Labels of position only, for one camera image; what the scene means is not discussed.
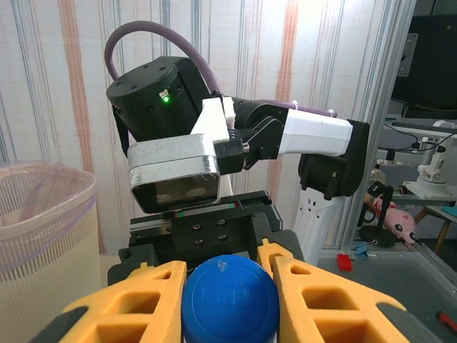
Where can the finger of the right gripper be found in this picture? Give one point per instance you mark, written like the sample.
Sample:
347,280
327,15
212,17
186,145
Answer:
132,264
278,228

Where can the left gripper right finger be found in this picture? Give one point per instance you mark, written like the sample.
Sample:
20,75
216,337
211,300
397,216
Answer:
321,307

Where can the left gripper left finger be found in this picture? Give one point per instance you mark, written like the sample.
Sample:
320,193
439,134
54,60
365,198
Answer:
121,311

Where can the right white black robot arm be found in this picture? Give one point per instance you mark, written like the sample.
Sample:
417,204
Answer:
314,132

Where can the beige plastic waste bin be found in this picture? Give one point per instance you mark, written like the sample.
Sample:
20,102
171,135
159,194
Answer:
71,250

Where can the pink plastic bin liner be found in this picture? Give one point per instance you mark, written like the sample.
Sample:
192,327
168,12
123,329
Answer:
35,186

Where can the small red object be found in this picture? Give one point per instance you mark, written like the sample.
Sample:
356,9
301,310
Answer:
344,262

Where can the blue binder clip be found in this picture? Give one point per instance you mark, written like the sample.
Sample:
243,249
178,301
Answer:
362,249

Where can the pink plush toy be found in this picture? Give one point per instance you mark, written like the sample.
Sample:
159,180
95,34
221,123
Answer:
400,221

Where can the white desk device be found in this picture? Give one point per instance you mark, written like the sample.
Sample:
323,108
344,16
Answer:
432,175

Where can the grey desk top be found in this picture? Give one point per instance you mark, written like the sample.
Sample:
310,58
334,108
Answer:
421,128

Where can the black monitor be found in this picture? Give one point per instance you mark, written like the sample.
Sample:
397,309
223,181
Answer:
435,64

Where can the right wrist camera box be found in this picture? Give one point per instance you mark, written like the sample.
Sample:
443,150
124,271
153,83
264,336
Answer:
171,160

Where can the aluminium enclosure post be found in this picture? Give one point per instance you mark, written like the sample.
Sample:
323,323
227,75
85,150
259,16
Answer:
385,89

